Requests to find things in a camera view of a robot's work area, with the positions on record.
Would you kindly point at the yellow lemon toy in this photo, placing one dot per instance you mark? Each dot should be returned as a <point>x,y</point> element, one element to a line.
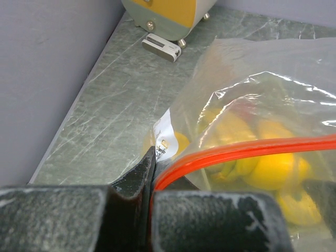
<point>278,171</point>

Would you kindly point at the yellow banana bunch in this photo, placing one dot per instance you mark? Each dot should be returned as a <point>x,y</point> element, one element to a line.
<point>218,128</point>

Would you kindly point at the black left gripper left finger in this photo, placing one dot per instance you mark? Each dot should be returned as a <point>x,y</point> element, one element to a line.
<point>110,217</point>

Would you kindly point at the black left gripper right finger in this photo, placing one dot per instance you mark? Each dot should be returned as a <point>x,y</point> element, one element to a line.
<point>186,219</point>

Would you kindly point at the small white clip block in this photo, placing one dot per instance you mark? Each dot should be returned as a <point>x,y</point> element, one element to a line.
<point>161,47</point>

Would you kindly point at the yellow orange toy fruit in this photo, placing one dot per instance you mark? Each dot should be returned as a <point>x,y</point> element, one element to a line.
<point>298,207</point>

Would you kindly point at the clear zip bag red zipper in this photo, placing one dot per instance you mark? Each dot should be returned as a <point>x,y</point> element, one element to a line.
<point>285,91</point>

